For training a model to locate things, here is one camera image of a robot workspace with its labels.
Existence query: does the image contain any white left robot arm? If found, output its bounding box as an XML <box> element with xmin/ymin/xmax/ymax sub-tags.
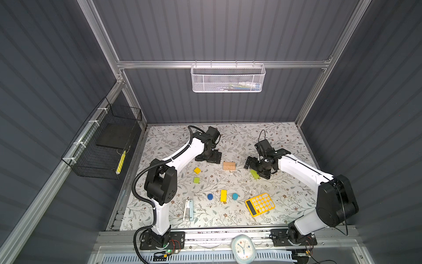
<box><xmin>144</xmin><ymin>125</ymin><xmax>222</xmax><ymax>236</ymax></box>

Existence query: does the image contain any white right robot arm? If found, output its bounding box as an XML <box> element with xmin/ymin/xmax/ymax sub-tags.
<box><xmin>244</xmin><ymin>139</ymin><xmax>359</xmax><ymax>244</ymax></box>

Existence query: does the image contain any long green block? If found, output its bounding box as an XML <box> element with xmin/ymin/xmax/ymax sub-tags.
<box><xmin>250</xmin><ymin>170</ymin><xmax>260</xmax><ymax>180</ymax></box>

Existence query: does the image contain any long yellow block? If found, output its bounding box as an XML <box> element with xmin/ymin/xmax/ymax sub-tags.
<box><xmin>220</xmin><ymin>190</ymin><xmax>227</xmax><ymax>203</ymax></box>

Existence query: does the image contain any yellow calculator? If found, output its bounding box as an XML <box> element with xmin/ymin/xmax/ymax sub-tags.
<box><xmin>245</xmin><ymin>193</ymin><xmax>275</xmax><ymax>217</ymax></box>

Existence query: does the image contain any white stapler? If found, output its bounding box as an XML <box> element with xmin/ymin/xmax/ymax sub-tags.
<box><xmin>183</xmin><ymin>199</ymin><xmax>194</xmax><ymax>222</ymax></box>

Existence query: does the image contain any white analog clock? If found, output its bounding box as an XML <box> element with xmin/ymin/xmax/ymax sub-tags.
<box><xmin>231</xmin><ymin>234</ymin><xmax>257</xmax><ymax>264</ymax></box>

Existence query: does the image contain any yellow green marker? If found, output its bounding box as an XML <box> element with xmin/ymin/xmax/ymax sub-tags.
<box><xmin>115</xmin><ymin>150</ymin><xmax>126</xmax><ymax>175</ymax></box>

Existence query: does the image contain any white wire basket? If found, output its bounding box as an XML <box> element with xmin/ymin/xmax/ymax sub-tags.
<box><xmin>190</xmin><ymin>63</ymin><xmax>266</xmax><ymax>93</ymax></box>

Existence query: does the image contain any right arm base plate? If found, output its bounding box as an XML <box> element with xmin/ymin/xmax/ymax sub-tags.
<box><xmin>269</xmin><ymin>229</ymin><xmax>318</xmax><ymax>246</ymax></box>

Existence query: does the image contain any black corrugated cable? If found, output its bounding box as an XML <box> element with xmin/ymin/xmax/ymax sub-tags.
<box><xmin>131</xmin><ymin>125</ymin><xmax>205</xmax><ymax>264</ymax></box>

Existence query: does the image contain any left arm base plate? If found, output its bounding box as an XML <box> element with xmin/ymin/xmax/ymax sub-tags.
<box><xmin>139</xmin><ymin>231</ymin><xmax>185</xmax><ymax>250</ymax></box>

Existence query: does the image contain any black wire basket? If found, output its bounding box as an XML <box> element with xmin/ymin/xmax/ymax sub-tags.
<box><xmin>62</xmin><ymin>98</ymin><xmax>143</xmax><ymax>180</ymax></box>

